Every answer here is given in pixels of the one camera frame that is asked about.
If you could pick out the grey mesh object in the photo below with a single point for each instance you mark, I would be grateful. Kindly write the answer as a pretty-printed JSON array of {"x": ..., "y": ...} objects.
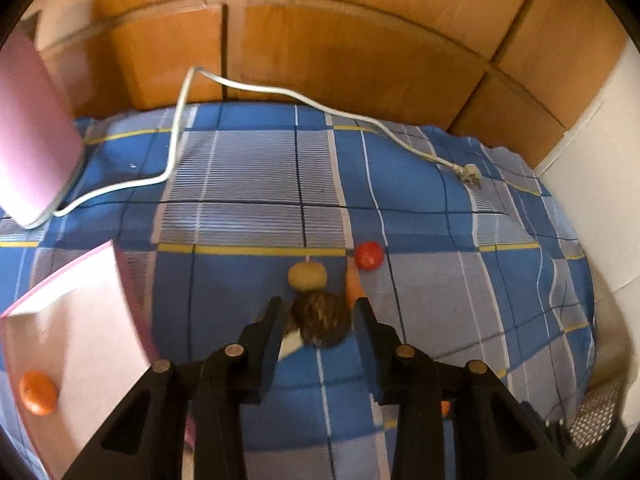
[{"x": 600, "y": 405}]

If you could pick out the small orange fruit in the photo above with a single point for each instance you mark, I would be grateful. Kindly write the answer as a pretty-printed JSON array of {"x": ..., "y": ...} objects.
[{"x": 351, "y": 282}]

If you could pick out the blue plaid blanket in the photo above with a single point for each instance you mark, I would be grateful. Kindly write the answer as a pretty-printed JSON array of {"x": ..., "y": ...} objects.
[{"x": 250, "y": 185}]

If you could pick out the pink cardboard box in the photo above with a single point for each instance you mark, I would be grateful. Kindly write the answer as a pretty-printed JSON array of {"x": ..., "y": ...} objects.
[{"x": 85, "y": 320}]

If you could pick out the red tomato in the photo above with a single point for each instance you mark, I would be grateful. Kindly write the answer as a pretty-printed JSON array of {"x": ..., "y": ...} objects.
[{"x": 369, "y": 255}]

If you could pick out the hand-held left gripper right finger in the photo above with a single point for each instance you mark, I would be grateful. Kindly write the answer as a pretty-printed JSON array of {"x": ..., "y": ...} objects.
[{"x": 367, "y": 340}]

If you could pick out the tan round fruit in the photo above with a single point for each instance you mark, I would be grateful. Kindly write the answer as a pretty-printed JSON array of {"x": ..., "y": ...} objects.
[{"x": 306, "y": 275}]

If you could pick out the wooden wardrobe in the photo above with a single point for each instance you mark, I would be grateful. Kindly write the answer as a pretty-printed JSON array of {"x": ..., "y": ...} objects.
[{"x": 350, "y": 50}]

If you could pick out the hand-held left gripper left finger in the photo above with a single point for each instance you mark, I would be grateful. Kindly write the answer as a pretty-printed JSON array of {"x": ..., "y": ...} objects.
[{"x": 270, "y": 340}]

